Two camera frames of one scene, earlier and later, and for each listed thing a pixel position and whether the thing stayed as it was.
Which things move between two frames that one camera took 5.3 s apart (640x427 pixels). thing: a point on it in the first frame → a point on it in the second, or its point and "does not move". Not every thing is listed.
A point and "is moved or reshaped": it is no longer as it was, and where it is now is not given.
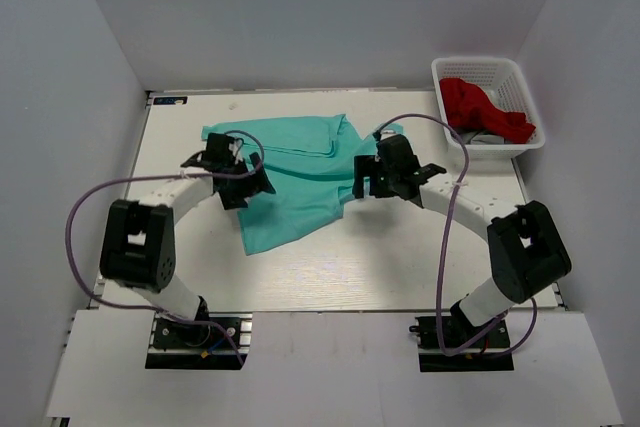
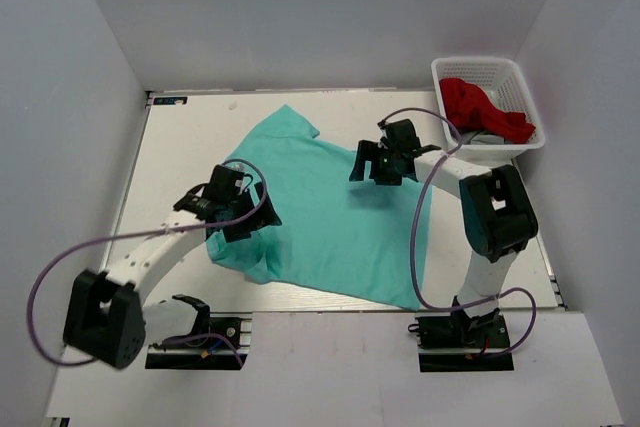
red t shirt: x=467 y=107 does not move
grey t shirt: x=479 y=138 does not move
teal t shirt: x=308 y=163 is moved or reshaped
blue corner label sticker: x=173 y=100 does not move
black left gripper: x=234 y=200 → x=266 y=216
